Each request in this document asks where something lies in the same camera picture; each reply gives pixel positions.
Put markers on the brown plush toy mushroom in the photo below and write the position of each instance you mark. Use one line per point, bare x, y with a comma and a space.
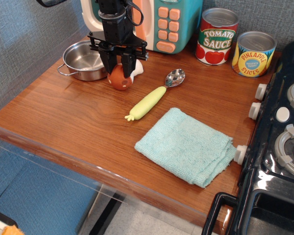
117, 80

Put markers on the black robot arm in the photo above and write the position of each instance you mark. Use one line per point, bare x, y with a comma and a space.
118, 7

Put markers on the light blue folded cloth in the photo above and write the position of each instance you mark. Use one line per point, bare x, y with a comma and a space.
187, 148

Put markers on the pineapple slices toy can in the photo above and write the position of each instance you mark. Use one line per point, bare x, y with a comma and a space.
253, 53

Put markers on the spoon with green corn handle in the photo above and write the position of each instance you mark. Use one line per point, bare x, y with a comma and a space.
173, 79

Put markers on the orange plush item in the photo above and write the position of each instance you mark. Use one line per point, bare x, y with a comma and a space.
11, 230

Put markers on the tomato sauce toy can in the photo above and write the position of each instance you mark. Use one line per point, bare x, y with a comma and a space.
218, 27

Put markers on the teal toy microwave oven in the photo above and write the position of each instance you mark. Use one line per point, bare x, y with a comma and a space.
167, 26

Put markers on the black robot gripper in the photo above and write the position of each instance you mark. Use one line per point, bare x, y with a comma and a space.
118, 38

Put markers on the black toy stove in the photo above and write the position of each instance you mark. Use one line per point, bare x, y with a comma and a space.
264, 204

